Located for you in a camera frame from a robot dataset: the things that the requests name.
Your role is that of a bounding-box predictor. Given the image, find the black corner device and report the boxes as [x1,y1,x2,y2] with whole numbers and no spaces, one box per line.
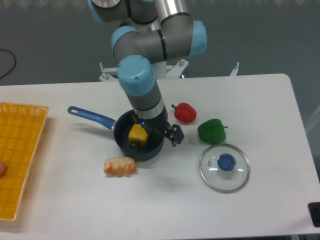
[308,202,320,228]

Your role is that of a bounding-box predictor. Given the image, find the red toy bell pepper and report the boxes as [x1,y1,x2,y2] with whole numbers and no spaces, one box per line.
[171,102,197,124]

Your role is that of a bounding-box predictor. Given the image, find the glass pot lid blue knob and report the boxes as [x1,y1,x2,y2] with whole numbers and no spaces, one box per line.
[198,143,251,194]

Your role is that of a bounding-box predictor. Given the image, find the green toy bell pepper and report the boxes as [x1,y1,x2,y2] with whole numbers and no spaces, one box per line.
[197,118,228,145]

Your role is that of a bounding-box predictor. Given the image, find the dark blue saucepan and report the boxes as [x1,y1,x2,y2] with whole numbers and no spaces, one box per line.
[67,106,164,162]

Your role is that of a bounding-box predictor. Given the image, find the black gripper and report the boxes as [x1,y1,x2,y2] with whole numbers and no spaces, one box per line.
[131,107,185,147]

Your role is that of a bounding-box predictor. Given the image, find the peach toy in basket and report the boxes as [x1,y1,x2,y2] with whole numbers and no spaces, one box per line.
[0,161,7,176]

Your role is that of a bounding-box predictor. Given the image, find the black cable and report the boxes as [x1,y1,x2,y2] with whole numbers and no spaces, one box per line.
[0,48,17,80]

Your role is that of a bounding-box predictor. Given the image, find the yellow toy pepper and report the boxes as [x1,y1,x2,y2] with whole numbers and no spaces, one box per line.
[128,124,149,148]

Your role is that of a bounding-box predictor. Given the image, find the toy bread roll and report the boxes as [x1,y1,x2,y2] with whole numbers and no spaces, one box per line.
[103,157,136,175]

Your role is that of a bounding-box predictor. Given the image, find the orange wicker basket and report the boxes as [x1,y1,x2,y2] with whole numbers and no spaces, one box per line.
[0,102,49,222]

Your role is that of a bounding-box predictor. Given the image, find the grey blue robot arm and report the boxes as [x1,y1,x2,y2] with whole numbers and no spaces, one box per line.
[88,0,208,146]

